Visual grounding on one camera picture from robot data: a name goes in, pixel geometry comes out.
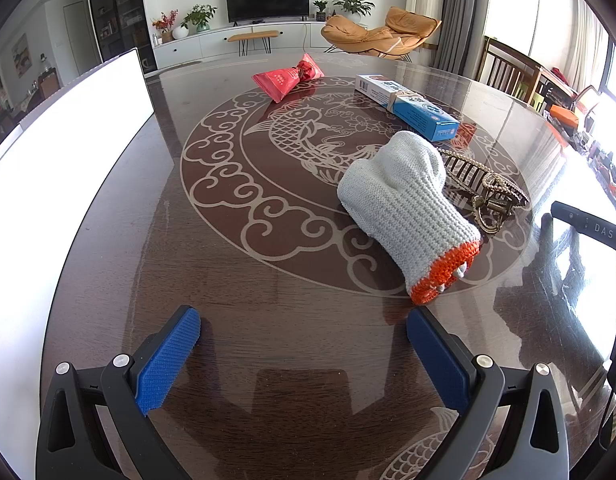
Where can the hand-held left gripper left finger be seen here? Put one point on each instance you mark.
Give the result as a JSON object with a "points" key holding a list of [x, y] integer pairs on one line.
{"points": [[163, 365]]}

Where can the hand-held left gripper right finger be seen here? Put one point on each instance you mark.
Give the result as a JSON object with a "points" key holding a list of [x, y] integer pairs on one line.
{"points": [[438, 360]]}

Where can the white knit work glove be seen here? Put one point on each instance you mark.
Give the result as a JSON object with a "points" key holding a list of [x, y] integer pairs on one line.
{"points": [[403, 200]]}

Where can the cluttered wooden sideboard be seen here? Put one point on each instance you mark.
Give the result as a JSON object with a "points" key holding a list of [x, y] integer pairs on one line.
{"points": [[598, 150]]}

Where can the bronze beaded claw hair clip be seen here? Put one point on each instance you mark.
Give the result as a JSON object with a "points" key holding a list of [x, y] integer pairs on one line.
{"points": [[498, 187]]}

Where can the orange box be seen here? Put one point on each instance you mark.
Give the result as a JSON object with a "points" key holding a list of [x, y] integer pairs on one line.
{"points": [[564, 115]]}

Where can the wooden dining chair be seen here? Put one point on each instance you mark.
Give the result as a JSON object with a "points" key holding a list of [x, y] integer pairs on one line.
{"points": [[505, 72]]}

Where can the blue and white carton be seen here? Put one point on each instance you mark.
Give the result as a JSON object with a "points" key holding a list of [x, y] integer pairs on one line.
{"points": [[413, 107]]}

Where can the grey curtain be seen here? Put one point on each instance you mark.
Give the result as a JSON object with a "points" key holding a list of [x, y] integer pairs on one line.
{"points": [[460, 15]]}

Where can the orange lounge chair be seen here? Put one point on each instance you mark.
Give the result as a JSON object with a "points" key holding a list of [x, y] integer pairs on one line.
{"points": [[373, 35]]}

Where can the red foil packet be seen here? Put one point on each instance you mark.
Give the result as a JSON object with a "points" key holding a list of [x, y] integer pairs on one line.
{"points": [[283, 80]]}

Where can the white television cabinet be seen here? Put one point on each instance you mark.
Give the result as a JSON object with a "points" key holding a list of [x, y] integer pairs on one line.
{"points": [[213, 45]]}

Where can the large leafy green plant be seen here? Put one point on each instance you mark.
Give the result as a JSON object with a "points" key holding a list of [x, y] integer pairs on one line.
{"points": [[353, 5]]}

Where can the wooden bench with metal legs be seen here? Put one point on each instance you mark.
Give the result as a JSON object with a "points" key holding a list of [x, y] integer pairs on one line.
{"points": [[252, 36]]}

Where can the red flowers in pot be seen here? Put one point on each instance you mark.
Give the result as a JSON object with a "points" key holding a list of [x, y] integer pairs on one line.
{"points": [[164, 22]]}

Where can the small plant in dark pot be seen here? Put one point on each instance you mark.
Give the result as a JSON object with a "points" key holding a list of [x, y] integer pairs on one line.
{"points": [[320, 10]]}

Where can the dark glass display cabinet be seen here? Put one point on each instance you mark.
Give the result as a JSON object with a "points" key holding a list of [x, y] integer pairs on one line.
{"points": [[120, 10]]}

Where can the black flat-screen television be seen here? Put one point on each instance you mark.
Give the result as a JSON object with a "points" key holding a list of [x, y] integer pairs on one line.
{"points": [[267, 0]]}

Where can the framed wall picture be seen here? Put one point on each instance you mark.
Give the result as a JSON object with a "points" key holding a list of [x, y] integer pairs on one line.
{"points": [[20, 52]]}

